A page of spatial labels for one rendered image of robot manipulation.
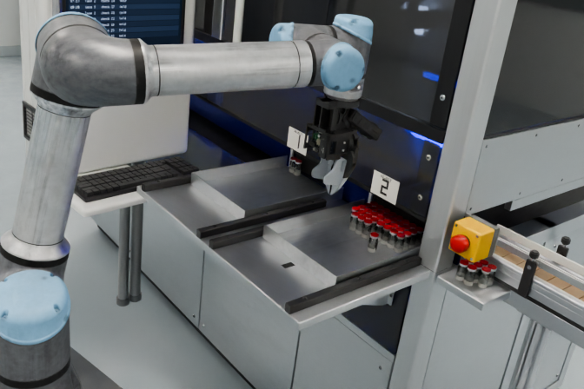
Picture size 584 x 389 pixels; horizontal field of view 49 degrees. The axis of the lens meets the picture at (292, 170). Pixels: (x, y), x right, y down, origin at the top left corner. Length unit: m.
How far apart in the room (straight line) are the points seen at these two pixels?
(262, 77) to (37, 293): 0.49
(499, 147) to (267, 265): 0.59
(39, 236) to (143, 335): 1.54
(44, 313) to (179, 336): 1.62
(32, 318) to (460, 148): 0.90
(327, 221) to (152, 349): 1.15
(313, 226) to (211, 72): 0.76
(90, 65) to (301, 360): 1.33
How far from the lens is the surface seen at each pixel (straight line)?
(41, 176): 1.11
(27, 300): 1.08
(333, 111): 1.22
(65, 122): 1.08
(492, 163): 1.52
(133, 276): 2.45
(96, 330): 2.69
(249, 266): 1.43
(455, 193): 1.44
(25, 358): 1.10
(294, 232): 1.58
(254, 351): 2.24
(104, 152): 2.04
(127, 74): 0.92
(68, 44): 0.96
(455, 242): 1.42
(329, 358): 1.91
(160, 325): 2.71
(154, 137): 2.12
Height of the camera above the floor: 1.62
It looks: 22 degrees down
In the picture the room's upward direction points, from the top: 7 degrees clockwise
